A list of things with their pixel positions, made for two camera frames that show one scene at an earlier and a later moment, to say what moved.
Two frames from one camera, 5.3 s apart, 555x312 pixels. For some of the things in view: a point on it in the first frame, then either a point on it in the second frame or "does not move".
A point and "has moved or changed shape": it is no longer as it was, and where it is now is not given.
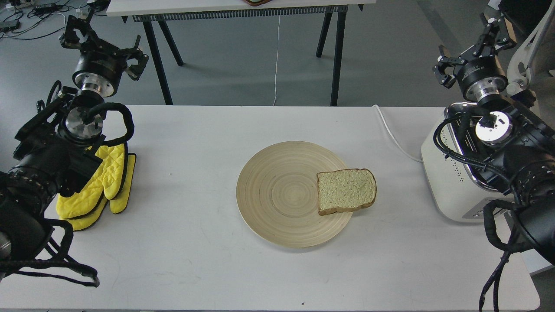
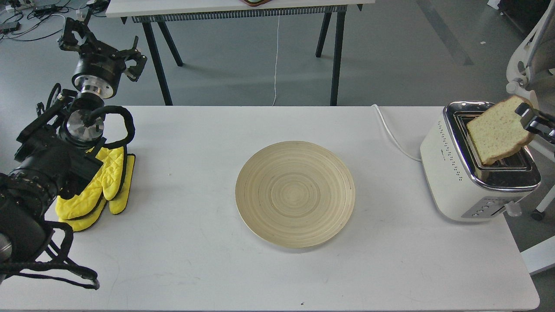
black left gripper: (100, 66) does not move
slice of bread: (345, 190) has moved or changed shape
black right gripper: (483, 77) to (537, 121)
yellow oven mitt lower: (118, 206) does not move
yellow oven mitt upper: (108, 180) does not move
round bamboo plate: (277, 195) does not move
